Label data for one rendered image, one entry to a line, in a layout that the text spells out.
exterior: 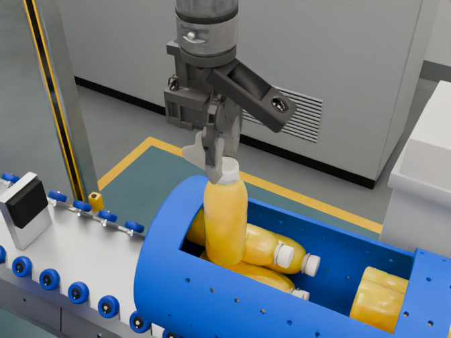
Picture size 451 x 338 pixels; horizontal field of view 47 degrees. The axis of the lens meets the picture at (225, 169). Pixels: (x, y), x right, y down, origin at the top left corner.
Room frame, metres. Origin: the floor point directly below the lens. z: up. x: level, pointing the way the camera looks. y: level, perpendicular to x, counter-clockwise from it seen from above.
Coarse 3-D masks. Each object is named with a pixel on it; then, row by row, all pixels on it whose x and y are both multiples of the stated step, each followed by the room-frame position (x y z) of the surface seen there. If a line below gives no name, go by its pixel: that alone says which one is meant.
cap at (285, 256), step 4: (284, 248) 0.60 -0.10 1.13; (288, 248) 0.60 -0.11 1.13; (292, 248) 0.60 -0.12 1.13; (280, 252) 0.59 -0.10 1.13; (284, 252) 0.59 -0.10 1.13; (288, 252) 0.59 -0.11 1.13; (292, 252) 0.60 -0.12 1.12; (280, 256) 0.58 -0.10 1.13; (284, 256) 0.58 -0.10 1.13; (288, 256) 0.58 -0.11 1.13; (292, 256) 0.60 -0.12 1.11; (280, 260) 0.58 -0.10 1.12; (284, 260) 0.58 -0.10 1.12; (288, 260) 0.58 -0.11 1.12; (280, 264) 0.58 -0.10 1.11; (284, 264) 0.57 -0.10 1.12; (288, 264) 0.58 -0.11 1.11
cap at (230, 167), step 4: (224, 160) 0.59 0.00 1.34; (228, 160) 0.59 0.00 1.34; (232, 160) 0.59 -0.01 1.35; (224, 164) 0.58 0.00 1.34; (228, 164) 0.58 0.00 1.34; (232, 164) 0.58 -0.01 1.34; (236, 164) 0.58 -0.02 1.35; (224, 168) 0.57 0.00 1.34; (228, 168) 0.57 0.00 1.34; (232, 168) 0.57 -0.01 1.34; (236, 168) 0.57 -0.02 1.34; (224, 172) 0.56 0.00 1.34; (228, 172) 0.56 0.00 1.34; (232, 172) 0.56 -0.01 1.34; (236, 172) 0.57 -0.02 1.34; (224, 176) 0.56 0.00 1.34; (228, 176) 0.56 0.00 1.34; (232, 176) 0.56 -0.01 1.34; (236, 176) 0.57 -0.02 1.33; (220, 180) 0.56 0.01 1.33; (224, 180) 0.56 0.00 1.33; (228, 180) 0.56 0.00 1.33
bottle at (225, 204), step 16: (208, 192) 0.56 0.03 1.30; (224, 192) 0.55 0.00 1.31; (240, 192) 0.56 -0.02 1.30; (208, 208) 0.56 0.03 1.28; (224, 208) 0.55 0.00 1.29; (240, 208) 0.55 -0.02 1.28; (208, 224) 0.56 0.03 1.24; (224, 224) 0.54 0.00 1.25; (240, 224) 0.55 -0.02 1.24; (208, 240) 0.56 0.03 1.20; (224, 240) 0.54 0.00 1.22; (240, 240) 0.55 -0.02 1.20; (208, 256) 0.56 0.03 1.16; (224, 256) 0.54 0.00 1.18; (240, 256) 0.55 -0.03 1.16
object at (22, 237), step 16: (32, 176) 0.85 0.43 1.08; (16, 192) 0.79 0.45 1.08; (32, 192) 0.81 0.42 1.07; (0, 208) 0.77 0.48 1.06; (16, 208) 0.77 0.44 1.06; (32, 208) 0.80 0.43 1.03; (16, 224) 0.77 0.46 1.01; (32, 224) 0.80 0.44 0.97; (48, 224) 0.84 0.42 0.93; (16, 240) 0.77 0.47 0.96; (32, 240) 0.79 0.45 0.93
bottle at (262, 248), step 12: (192, 228) 0.64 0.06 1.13; (204, 228) 0.64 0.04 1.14; (252, 228) 0.63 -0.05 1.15; (192, 240) 0.64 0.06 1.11; (204, 240) 0.63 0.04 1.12; (252, 240) 0.60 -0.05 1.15; (264, 240) 0.61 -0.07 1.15; (276, 240) 0.61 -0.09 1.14; (252, 252) 0.59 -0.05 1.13; (264, 252) 0.59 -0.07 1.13; (276, 252) 0.59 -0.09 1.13; (252, 264) 0.59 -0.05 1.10; (264, 264) 0.58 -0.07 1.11; (276, 264) 0.59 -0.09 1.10
